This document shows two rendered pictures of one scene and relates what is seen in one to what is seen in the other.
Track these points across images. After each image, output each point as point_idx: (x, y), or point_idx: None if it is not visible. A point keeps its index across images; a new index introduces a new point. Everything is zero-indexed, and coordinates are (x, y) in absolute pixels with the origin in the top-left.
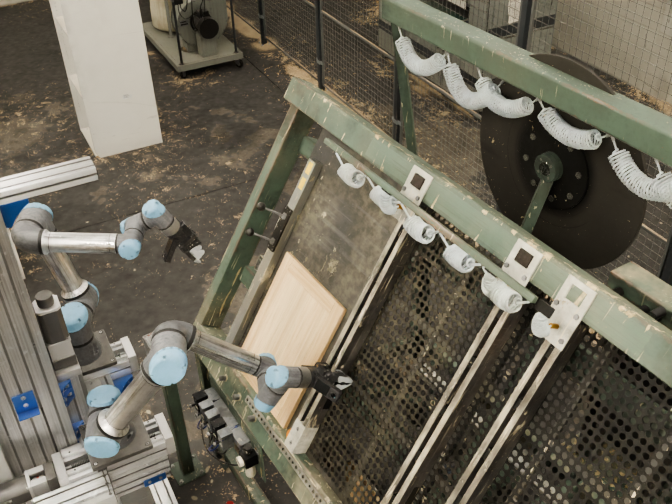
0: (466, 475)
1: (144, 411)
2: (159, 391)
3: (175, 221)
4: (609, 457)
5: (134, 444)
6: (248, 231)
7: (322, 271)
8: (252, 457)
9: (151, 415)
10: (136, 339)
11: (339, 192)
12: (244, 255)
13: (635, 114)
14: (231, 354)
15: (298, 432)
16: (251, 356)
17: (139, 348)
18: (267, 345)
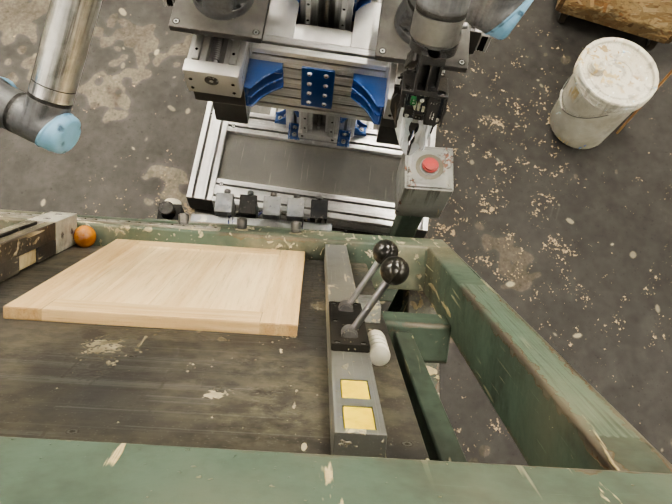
0: None
1: (514, 280)
2: (540, 314)
3: (426, 23)
4: None
5: (187, 7)
6: (380, 242)
7: (139, 336)
8: (157, 215)
9: (501, 284)
10: (670, 334)
11: (172, 439)
12: (458, 321)
13: None
14: (44, 27)
15: (42, 217)
16: (38, 75)
17: (647, 329)
18: (234, 266)
